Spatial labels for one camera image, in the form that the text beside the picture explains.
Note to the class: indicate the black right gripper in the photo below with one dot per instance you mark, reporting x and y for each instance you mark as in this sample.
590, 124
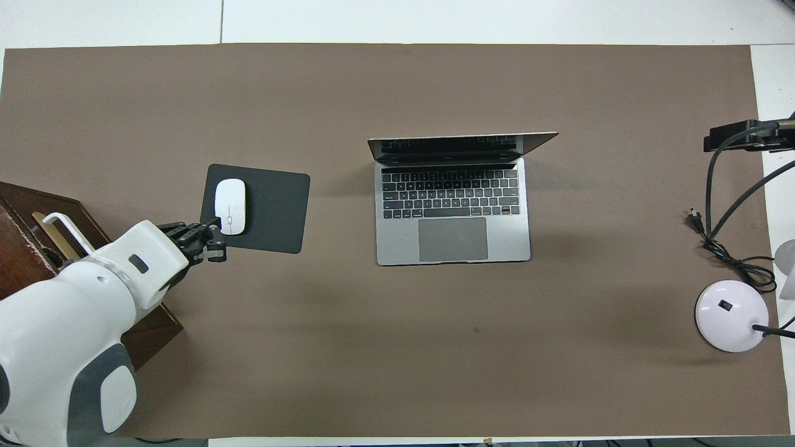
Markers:
779, 143

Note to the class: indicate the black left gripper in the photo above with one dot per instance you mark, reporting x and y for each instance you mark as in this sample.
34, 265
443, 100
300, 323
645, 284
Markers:
192, 239

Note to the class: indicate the grey aluminium laptop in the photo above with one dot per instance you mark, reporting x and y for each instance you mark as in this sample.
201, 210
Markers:
453, 211

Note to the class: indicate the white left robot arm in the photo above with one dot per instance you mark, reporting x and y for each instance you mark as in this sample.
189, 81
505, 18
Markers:
56, 323

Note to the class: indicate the white computer mouse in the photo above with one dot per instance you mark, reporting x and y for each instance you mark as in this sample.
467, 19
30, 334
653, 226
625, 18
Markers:
230, 206

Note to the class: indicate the black mouse pad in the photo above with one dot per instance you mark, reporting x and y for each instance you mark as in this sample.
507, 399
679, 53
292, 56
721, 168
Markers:
273, 211

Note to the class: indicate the white desk lamp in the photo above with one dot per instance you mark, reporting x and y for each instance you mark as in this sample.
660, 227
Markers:
730, 316

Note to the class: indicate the dark brown wooden box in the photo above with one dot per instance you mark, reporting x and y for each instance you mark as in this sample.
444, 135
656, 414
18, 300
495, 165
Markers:
25, 248

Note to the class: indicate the brown table mat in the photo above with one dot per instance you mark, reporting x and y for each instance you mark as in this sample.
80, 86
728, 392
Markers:
397, 360

